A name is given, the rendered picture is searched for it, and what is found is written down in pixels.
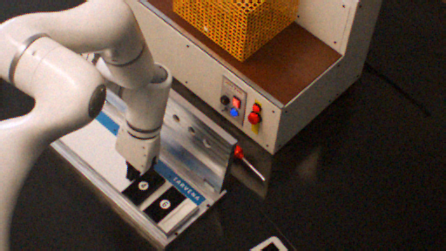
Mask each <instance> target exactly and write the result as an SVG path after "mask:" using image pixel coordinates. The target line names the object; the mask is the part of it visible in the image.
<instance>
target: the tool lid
mask: <svg viewBox="0 0 446 251"><path fill-rule="evenodd" d="M99 58H100V56H99V53H94V60H93V64H94V65H95V66H96V64H97V61H99ZM106 94H107V96H106V99H108V101H109V102H110V103H111V104H113V105H114V106H116V107H117V108H118V112H120V113H121V115H123V116H124V117H125V109H126V107H125V103H124V102H123V101H122V100H121V99H119V98H117V96H116V95H113V94H112V93H111V92H109V91H108V90H107V89H106ZM175 114H176V115H177V116H178V117H179V121H178V120H177V119H176V117H175ZM191 128H192V129H193V130H195V133H193V132H192V131H191ZM206 139H207V140H208V141H209V143H210V144H211V146H209V145H208V144H207V143H206ZM237 143H238V140H236V139H234V138H233V137H232V136H231V135H229V134H228V133H227V132H225V130H222V129H221V128H220V126H218V125H216V124H215V123H214V122H213V121H211V120H210V119H209V118H208V117H207V116H206V115H204V113H203V112H200V111H199V110H198V109H197V108H195V107H194V106H193V105H192V104H190V103H189V102H188V101H186V99H184V98H182V96H181V95H179V94H178V93H177V92H176V91H174V90H173V89H172V88H171V89H170V91H169V99H168V102H167V105H166V111H165V117H164V121H163V125H162V128H161V130H160V144H161V145H162V146H163V147H164V148H165V149H166V150H168V151H169V152H170V153H172V154H173V158H174V159H176V160H177V161H178V162H179V163H180V164H181V165H182V166H184V167H185V168H186V169H188V170H189V171H190V172H191V170H192V171H194V172H195V173H196V174H198V175H199V177H200V178H202V179H203V180H204V179H207V180H208V182H211V183H212V185H213V186H214V189H215V190H216V191H217V192H218V193H221V192H222V191H223V190H225V186H226V182H227V179H228V176H229V171H230V168H231V165H232V162H233V155H234V152H235V149H236V146H237Z"/></svg>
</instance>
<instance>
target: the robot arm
mask: <svg viewBox="0 0 446 251"><path fill-rule="evenodd" d="M91 53H99V56H100V58H99V61H97V64H96V66H95V65H94V64H91V63H90V62H89V61H88V60H86V59H84V58H82V57H81V56H79V55H78V54H91ZM0 78H3V80H5V81H6V82H9V83H10V84H12V85H13V86H15V87H16V88H18V89H19V90H21V91H23V92H25V93H26V94H28V95H30V96H32V97H33V98H34V99H35V100H36V104H35V107H34V109H33V110H32V112H30V113H29V114H27V115H25V116H23V117H17V118H13V119H7V120H5V121H0V251H10V230H11V225H12V216H13V213H14V210H15V208H16V204H17V200H18V197H19V195H20V193H21V191H22V189H23V187H24V185H25V182H26V180H27V179H28V178H29V176H30V172H31V170H32V169H33V167H34V165H35V163H36V161H37V160H38V157H39V156H40V155H41V154H42V152H43V151H44V150H45V148H47V147H48V146H49V145H50V144H51V143H53V142H55V141H56V140H57V139H61V138H63V137H64V136H65V135H67V134H71V133H73V132H75V131H77V130H81V129H82V128H84V127H86V126H88V125H89V124H90V123H91V122H92V121H94V120H95V118H96V117H97V116H98V115H99V113H100V112H101V111H102V109H103V108H104V103H105V100H106V96H107V94H106V89H107V90H108V91H109V92H111V93H112V94H113V95H116V96H117V98H119V99H121V100H122V101H123V102H124V103H125V107H126V109H125V119H124V121H123V122H122V124H121V127H120V128H119V130H118V134H117V139H116V143H115V149H116V151H117V152H118V153H119V154H120V155H121V156H122V157H123V158H124V159H125V164H126V165H127V169H126V175H125V177H126V178H127V179H128V180H129V181H130V182H132V181H133V180H134V179H135V180H136V179H138V178H139V176H140V174H141V173H149V174H152V173H154V165H157V163H158V160H159V155H160V130H161V128H162V125H163V121H164V117H165V111H166V105H167V102H168V99H169V91H170V89H171V85H172V74H171V72H170V71H169V69H168V68H167V67H165V66H164V65H163V64H160V63H156V62H154V60H153V57H152V53H151V52H150V50H149V47H148V46H147V42H146V40H145V38H144V35H143V32H142V30H141V29H140V27H139V22H138V21H137V19H136V17H135V16H134V12H133V11H132V9H131V8H130V5H129V4H128V3H126V2H125V0H89V1H87V2H86V3H82V4H81V5H79V6H78V7H76V8H72V9H69V10H65V11H61V12H39V13H31V14H26V15H23V16H21V17H13V18H12V19H10V20H8V21H5V22H3V24H0Z"/></svg>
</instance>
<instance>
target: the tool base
mask: <svg viewBox="0 0 446 251"><path fill-rule="evenodd" d="M102 111H104V112H105V113H106V114H108V116H109V117H111V118H112V119H113V120H114V121H117V123H118V124H119V125H120V126H121V124H122V122H123V121H124V119H125V117H124V116H123V115H121V113H120V112H118V108H117V107H116V106H114V105H113V104H111V103H110V102H109V101H108V99H106V100H105V103H104V108H103V109H102ZM48 147H49V148H50V149H51V150H52V151H53V152H54V153H55V154H56V155H57V156H59V157H60V159H61V160H63V161H64V162H65V163H66V164H67V165H69V167H70V168H72V169H73V170H74V171H75V172H76V173H78V174H79V175H80V176H81V177H82V178H83V179H84V180H86V182H88V183H89V184H90V185H91V186H92V187H94V188H95V190H96V191H99V193H100V194H101V195H103V196H104V197H105V198H106V199H108V201H109V202H110V203H112V205H113V206H115V207H116V208H117V209H118V210H119V211H120V212H121V213H122V214H123V215H125V216H126V217H127V218H128V219H129V220H131V221H132V222H133V223H134V225H136V226H137V227H139V229H141V230H142V231H143V233H145V234H147V236H148V237H149V238H152V240H153V241H154V242H156V244H158V245H159V246H160V247H161V248H162V249H163V250H165V251H166V250H167V249H168V248H169V247H170V246H171V245H172V244H173V243H174V242H175V241H176V240H177V239H178V238H180V237H181V236H182V234H185V233H186V231H187V230H188V229H190V228H191V227H192V226H193V225H195V223H196V222H197V221H199V220H200V219H201V218H202V217H203V216H204V215H206V214H207V213H208V212H209V211H210V210H211V209H212V208H213V207H215V206H216V204H217V203H220V201H221V200H222V199H224V198H225V197H226V193H227V190H223V191H222V192H221V193H218V192H217V191H216V190H215V189H214V186H213V185H212V183H211V182H208V180H207V179H204V180H203V179H202V178H200V177H199V175H198V174H196V173H195V172H194V171H192V170H191V172H190V171H189V170H188V169H186V168H185V167H184V166H182V165H181V164H180V163H179V162H178V161H177V160H176V159H174V158H173V154H172V153H170V152H169V151H168V150H166V149H165V148H164V147H163V146H162V145H160V155H159V158H160V160H163V161H164V162H165V164H167V165H168V166H169V167H170V168H171V169H173V171H174V172H176V173H177V174H178V175H180V176H181V177H182V178H183V179H185V180H186V182H189V183H190V184H191V186H192V187H195V189H196V190H197V191H199V192H200V193H201V194H204V196H205V197H206V201H205V202H204V203H202V204H201V205H200V206H199V211H198V212H197V213H196V214H195V215H194V216H192V217H191V219H190V220H187V221H186V223H185V224H184V225H182V226H181V227H180V228H179V229H178V230H177V231H175V232H174V233H173V234H172V235H171V236H170V237H169V238H165V236H164V235H163V234H161V233H160V232H159V231H158V230H157V229H155V228H154V227H153V226H152V225H151V224H149V223H148V222H147V220H145V219H143V217H142V216H140V215H139V213H137V212H135V211H134V209H133V208H132V207H130V206H129V205H128V204H127V203H125V202H124V201H123V200H122V199H121V198H120V197H118V196H117V195H116V194H115V193H114V192H113V191H112V190H111V189H110V188H109V187H107V186H106V185H105V184H104V182H102V181H100V180H99V178H97V177H96V176H95V175H94V174H93V173H91V171H90V170H88V169H86V167H85V166H84V165H82V164H81V163H80V162H79V161H78V160H77V159H75V158H74V157H73V156H72V155H71V154H70V153H69V152H67V151H66V150H65V149H64V148H63V147H61V145H60V144H59V143H57V142H56V141H55V142H53V143H51V144H50V145H49V146H48ZM207 204H209V205H210V207H207V206H206V205H207ZM175 233H178V235H175Z"/></svg>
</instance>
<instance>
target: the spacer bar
mask: <svg viewBox="0 0 446 251"><path fill-rule="evenodd" d="M195 207H197V206H196V205H195V203H192V202H191V200H190V199H186V200H184V201H183V202H182V203H181V204H180V205H179V206H178V207H176V208H175V209H174V210H173V211H172V212H170V213H169V215H167V216H166V217H165V218H164V219H163V220H161V221H160V223H159V224H158V225H159V226H160V227H161V228H162V229H164V230H165V232H166V233H168V232H169V231H170V230H171V229H173V227H174V226H176V225H178V223H179V222H180V221H181V220H183V219H184V218H185V217H186V216H187V215H188V214H189V213H191V212H192V210H193V209H195Z"/></svg>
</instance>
